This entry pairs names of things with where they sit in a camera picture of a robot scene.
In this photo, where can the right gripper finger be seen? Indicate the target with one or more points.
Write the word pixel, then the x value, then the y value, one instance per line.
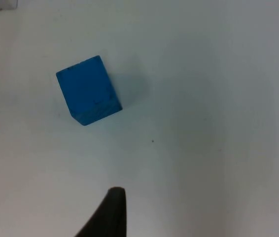
pixel 110 217

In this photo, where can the blue cube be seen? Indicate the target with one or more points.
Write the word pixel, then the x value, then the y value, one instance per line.
pixel 87 91

